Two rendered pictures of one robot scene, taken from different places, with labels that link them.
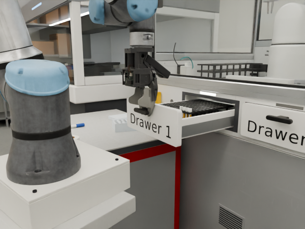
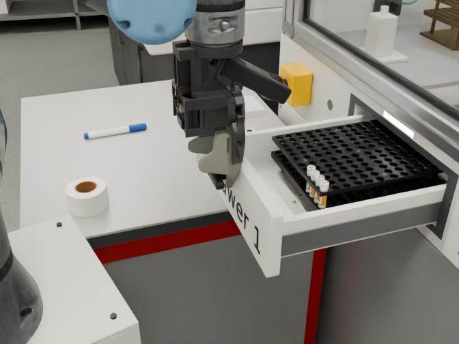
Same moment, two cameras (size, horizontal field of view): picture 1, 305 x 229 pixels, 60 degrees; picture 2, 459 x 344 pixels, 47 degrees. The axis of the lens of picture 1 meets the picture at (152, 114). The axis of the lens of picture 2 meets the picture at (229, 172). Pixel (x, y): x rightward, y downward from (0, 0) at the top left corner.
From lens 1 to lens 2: 0.36 m
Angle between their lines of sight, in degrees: 25
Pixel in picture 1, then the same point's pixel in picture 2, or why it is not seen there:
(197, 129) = (330, 237)
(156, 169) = not seen: hidden behind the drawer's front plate
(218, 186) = (390, 319)
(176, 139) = (267, 265)
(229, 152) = (419, 269)
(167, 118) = (257, 213)
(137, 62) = (197, 80)
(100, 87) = not seen: hidden behind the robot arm
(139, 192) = (229, 290)
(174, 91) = (337, 84)
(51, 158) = not seen: outside the picture
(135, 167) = (221, 250)
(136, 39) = (195, 28)
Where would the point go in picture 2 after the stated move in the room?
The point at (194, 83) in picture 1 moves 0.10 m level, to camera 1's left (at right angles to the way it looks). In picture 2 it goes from (376, 87) to (316, 80)
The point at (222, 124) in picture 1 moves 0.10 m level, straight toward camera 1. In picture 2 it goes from (404, 221) to (380, 261)
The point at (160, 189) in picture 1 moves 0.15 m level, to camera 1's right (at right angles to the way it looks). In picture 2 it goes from (277, 284) to (350, 299)
